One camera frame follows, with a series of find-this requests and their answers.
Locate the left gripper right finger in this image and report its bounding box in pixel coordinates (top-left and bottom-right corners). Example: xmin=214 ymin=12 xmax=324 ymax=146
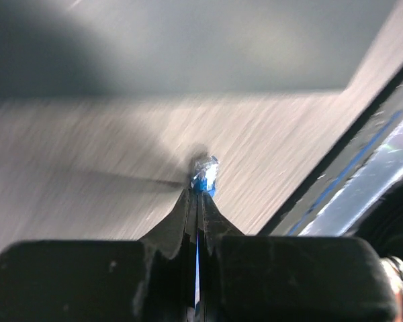
xmin=197 ymin=193 xmax=400 ymax=321

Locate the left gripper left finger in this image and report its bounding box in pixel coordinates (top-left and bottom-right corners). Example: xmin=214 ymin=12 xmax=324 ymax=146
xmin=0 ymin=189 xmax=197 ymax=321

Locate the black network switch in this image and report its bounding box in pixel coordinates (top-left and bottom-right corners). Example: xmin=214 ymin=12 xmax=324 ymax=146
xmin=0 ymin=1 xmax=395 ymax=99

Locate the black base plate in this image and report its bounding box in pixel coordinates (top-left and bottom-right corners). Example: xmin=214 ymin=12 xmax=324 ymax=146
xmin=258 ymin=67 xmax=403 ymax=236

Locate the blue ethernet cable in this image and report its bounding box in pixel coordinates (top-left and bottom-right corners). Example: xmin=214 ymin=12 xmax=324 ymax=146
xmin=187 ymin=152 xmax=221 ymax=316

